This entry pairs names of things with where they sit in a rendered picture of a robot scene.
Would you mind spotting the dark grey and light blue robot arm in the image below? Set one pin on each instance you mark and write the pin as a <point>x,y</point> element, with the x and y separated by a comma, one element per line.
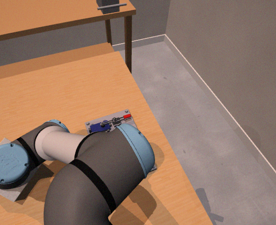
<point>92,184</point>

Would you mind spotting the toggle clamp with red handle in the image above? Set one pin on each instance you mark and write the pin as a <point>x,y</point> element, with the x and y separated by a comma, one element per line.
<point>115,121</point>

